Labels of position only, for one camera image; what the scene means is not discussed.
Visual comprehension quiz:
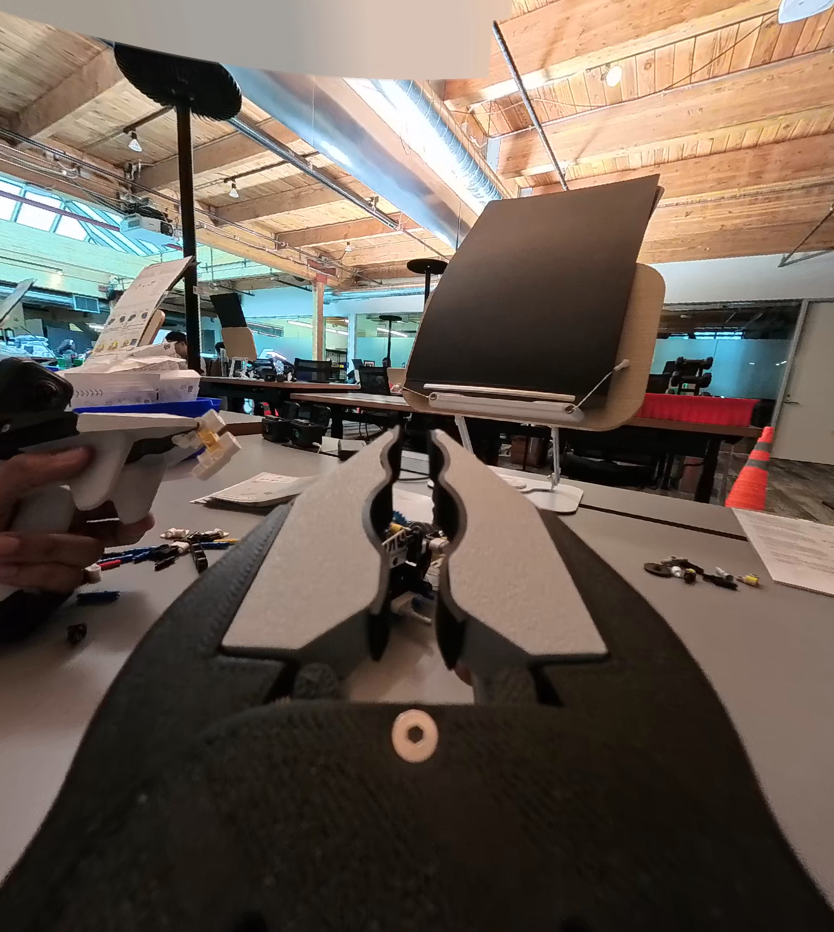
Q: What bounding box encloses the small white brick piece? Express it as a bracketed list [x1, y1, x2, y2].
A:
[173, 408, 243, 482]

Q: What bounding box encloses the pile of loose lego pieces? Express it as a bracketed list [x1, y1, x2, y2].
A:
[84, 524, 242, 583]

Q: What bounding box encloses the lego instruction booklet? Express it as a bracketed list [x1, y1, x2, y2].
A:
[190, 470, 322, 511]

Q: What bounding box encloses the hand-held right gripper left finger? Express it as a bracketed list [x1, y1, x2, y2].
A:
[220, 427, 405, 669]

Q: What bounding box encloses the black floor lamp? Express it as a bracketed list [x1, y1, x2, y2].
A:
[407, 257, 450, 321]
[113, 42, 245, 372]

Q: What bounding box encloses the bundle of printed paper bags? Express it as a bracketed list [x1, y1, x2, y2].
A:
[60, 255, 203, 410]

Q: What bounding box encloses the white door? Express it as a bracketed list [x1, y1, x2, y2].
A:
[777, 300, 834, 447]

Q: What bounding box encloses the black board book stand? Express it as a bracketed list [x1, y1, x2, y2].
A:
[401, 173, 666, 514]

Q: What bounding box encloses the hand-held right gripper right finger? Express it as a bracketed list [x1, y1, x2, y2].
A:
[427, 428, 609, 691]

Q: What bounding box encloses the zebra striped lego helicopter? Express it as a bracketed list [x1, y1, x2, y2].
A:
[381, 510, 454, 627]

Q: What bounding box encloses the blue storage bin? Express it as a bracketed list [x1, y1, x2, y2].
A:
[0, 367, 223, 467]

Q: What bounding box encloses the red crate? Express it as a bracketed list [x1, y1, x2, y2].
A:
[635, 393, 762, 432]

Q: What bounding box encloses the silver ventilation duct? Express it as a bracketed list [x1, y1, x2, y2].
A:
[224, 64, 505, 252]

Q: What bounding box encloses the printed paper sheet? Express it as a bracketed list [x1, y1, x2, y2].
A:
[732, 508, 834, 609]

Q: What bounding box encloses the small lego parts cluster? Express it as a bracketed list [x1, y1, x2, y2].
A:
[643, 555, 762, 591]

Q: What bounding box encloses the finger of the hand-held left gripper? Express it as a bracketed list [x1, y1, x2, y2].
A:
[69, 410, 210, 528]

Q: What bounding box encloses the orange traffic cone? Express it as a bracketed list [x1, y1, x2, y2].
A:
[724, 426, 776, 511]

